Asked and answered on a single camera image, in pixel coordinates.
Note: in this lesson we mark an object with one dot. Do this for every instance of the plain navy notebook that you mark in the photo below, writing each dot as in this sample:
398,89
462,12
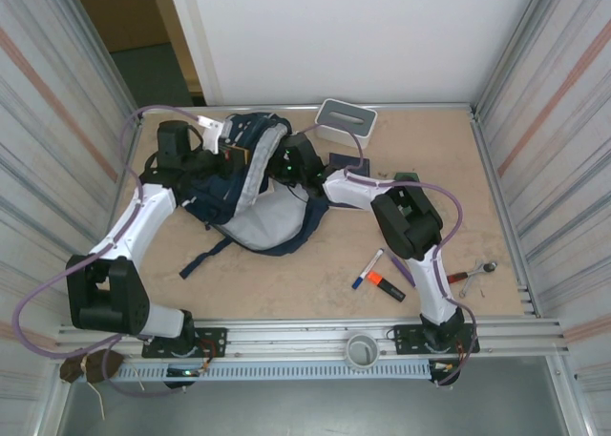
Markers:
346,161

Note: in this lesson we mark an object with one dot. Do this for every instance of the navy blue backpack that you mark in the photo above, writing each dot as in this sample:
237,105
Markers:
267,221

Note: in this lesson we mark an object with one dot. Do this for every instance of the dark green case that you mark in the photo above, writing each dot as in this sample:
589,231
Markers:
406,176

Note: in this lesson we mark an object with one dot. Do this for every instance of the white marker with blue cap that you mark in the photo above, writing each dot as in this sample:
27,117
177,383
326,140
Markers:
367,269

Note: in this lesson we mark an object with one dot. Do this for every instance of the purple pen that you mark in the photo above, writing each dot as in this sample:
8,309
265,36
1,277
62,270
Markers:
400,266

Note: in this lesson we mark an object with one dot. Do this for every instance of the orange black highlighter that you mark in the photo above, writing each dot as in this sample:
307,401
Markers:
389,288

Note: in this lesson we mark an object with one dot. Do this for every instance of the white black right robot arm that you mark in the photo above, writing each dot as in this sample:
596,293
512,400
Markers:
432,283

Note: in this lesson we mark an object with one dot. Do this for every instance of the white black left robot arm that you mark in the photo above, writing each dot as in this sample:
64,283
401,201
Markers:
124,235

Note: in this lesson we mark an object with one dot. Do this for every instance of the white grey tissue box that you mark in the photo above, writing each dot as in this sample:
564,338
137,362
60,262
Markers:
346,121

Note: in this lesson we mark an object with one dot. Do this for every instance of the brown wooden door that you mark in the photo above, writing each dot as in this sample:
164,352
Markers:
119,16

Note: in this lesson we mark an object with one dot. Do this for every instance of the brown cloth bundle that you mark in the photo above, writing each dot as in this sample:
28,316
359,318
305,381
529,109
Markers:
95,367

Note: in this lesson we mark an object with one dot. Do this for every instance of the aluminium side frame rail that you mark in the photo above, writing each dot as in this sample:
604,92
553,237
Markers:
506,216
114,216

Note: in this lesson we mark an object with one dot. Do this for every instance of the thin aluminium frame rail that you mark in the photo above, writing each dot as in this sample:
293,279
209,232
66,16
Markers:
420,107

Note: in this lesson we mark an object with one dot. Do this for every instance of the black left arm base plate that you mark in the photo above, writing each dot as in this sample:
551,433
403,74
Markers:
215,340

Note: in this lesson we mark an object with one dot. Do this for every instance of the long aluminium frame rail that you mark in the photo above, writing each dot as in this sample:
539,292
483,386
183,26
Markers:
296,333

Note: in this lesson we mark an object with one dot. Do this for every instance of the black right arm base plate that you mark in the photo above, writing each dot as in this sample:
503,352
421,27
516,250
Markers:
406,338

